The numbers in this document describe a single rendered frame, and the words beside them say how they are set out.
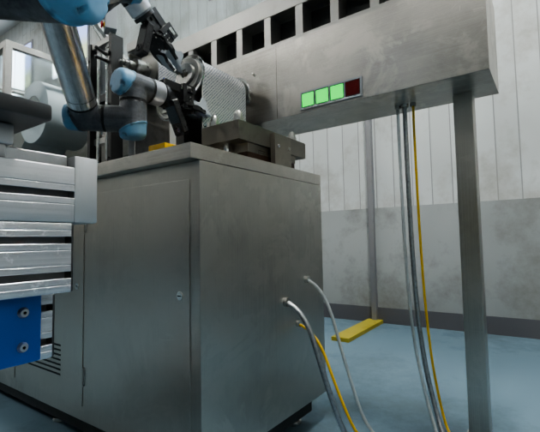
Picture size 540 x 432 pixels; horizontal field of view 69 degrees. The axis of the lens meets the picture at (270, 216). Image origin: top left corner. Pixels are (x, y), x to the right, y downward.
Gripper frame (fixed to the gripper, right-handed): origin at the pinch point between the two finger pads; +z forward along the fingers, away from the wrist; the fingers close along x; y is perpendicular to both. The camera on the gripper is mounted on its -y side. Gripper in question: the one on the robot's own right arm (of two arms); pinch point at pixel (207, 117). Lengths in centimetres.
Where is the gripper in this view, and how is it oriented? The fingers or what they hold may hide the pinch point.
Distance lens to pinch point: 143.5
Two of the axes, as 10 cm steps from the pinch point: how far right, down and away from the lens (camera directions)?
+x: -8.1, 0.5, 5.8
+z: 5.8, 0.4, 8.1
